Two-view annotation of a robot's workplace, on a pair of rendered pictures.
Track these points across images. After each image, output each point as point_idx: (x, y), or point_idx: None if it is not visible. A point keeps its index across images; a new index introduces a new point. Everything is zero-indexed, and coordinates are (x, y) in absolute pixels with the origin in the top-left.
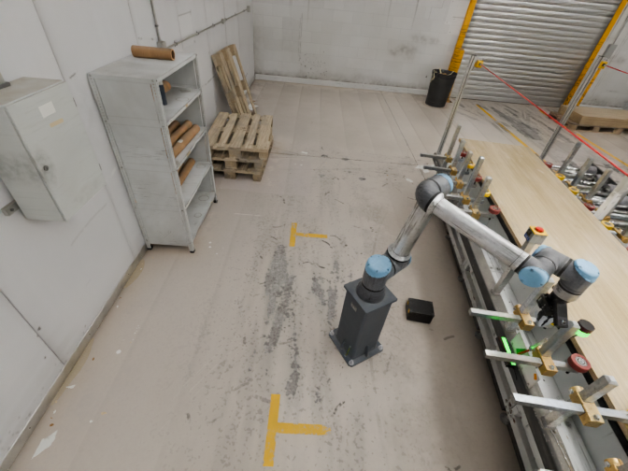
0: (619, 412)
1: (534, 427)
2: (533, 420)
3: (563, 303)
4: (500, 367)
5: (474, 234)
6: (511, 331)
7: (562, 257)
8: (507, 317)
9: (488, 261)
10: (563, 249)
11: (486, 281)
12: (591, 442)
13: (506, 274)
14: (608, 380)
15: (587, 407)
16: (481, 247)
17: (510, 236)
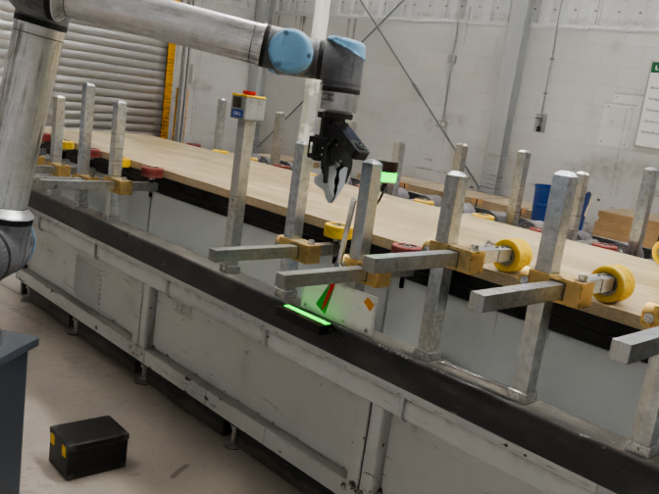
0: (487, 247)
1: (415, 380)
2: (406, 370)
3: (344, 124)
4: (301, 446)
5: (166, 13)
6: (291, 296)
7: (310, 38)
8: (277, 247)
9: None
10: (286, 189)
11: (204, 264)
12: (485, 367)
13: (232, 212)
14: (456, 173)
15: (457, 246)
16: (188, 37)
17: (202, 201)
